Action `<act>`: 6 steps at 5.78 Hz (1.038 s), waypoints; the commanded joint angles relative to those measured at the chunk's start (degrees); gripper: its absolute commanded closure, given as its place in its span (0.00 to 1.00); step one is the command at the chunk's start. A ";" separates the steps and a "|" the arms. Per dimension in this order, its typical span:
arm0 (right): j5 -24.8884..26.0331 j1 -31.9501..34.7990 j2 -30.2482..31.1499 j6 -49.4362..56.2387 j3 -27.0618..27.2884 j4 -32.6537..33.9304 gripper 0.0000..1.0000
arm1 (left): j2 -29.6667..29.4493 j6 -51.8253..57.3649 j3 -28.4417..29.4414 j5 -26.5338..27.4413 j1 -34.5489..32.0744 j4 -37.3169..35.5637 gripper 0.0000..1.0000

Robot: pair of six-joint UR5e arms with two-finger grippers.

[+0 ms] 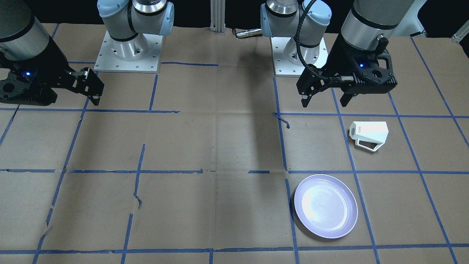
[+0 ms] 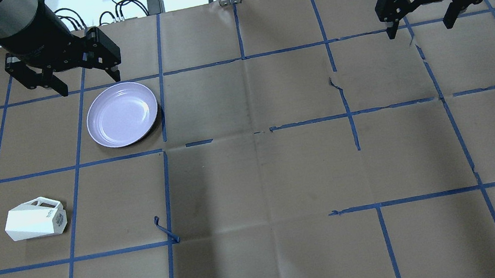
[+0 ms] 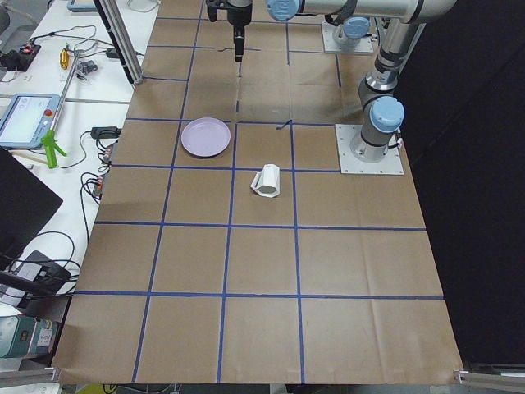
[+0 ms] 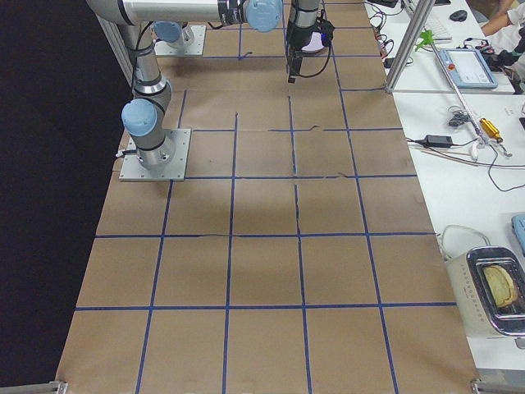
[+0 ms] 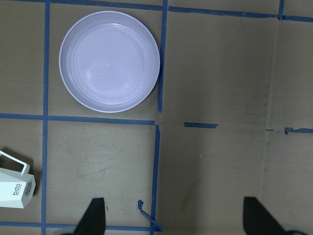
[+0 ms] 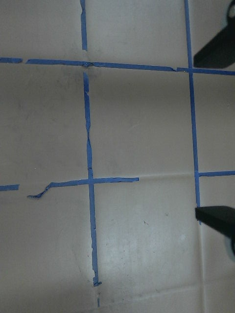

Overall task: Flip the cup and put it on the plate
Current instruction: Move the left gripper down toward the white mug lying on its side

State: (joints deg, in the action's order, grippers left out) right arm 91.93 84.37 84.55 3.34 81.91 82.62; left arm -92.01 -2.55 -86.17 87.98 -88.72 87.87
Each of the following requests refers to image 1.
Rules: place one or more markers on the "aluminium frame post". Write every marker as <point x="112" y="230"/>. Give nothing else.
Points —
<point x="217" y="13"/>

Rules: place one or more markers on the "lavender plate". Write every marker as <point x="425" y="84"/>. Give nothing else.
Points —
<point x="325" y="206"/>

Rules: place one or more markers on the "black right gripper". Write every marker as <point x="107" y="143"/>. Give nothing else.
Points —
<point x="55" y="63"/>

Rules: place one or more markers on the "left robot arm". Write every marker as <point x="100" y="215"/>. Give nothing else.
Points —
<point x="306" y="23"/>

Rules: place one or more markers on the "brown paper table cover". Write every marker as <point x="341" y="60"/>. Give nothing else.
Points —
<point x="199" y="163"/>

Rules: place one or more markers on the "white angular cup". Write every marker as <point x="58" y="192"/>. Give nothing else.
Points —
<point x="370" y="135"/>

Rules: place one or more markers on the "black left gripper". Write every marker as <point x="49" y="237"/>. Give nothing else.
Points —
<point x="338" y="57"/>

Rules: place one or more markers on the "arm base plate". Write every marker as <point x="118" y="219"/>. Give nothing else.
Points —
<point x="285" y="56"/>
<point x="139" y="55"/>

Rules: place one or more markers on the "silver cable connector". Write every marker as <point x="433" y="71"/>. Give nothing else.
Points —
<point x="247" y="33"/>

